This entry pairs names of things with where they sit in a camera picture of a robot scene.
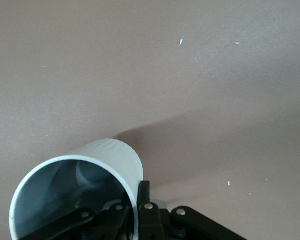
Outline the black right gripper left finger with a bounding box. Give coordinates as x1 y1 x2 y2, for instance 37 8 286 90
21 202 131 240

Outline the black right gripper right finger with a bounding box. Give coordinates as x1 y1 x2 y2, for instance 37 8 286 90
136 179 246 240

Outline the white cup with grey inside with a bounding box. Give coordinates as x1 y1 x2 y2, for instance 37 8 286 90
8 138 144 240

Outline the brown table cover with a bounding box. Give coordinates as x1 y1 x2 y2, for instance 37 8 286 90
0 0 300 240

